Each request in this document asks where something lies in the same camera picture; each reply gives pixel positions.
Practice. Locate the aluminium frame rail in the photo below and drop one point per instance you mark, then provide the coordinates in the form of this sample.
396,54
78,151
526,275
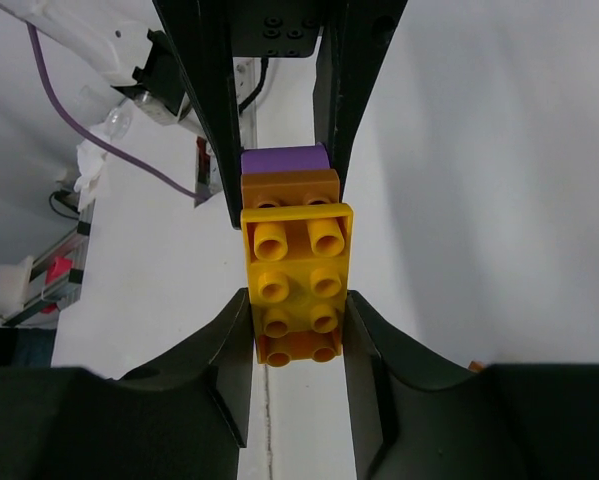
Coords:
56,276

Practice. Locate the purple curved lego piece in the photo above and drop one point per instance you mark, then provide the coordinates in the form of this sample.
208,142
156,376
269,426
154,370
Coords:
285,159

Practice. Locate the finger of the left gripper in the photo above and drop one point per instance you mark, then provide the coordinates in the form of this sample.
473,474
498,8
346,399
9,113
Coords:
198,33
355,40

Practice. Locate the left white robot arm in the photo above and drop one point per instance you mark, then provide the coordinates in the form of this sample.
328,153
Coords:
124,41

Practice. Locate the brown lego brick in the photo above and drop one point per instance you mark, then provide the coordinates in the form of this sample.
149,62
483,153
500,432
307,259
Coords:
297,188

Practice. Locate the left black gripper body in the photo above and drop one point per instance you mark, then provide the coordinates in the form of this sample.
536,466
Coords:
275,28

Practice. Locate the white crumpled cloth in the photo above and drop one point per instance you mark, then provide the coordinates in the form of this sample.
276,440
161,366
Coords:
93,181

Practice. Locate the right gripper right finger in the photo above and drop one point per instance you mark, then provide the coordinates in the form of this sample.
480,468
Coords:
417,415

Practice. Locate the small yellow lego brick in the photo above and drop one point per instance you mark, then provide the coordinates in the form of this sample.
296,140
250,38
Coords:
297,261

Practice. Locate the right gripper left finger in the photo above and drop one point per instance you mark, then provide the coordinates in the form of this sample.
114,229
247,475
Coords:
182,415

